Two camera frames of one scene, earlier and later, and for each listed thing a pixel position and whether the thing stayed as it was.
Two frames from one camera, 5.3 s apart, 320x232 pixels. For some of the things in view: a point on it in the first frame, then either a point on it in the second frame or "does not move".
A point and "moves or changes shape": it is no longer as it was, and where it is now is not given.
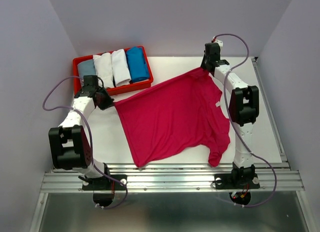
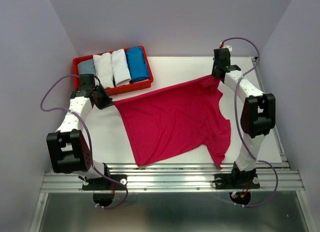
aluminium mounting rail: x=171 y=177 does not move
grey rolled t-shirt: x=86 y=67 does not move
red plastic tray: x=78 y=82 to x=133 y=86
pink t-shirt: x=177 y=122 moves or changes shape
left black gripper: x=108 y=102 does not move
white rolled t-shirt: x=121 y=74 does not move
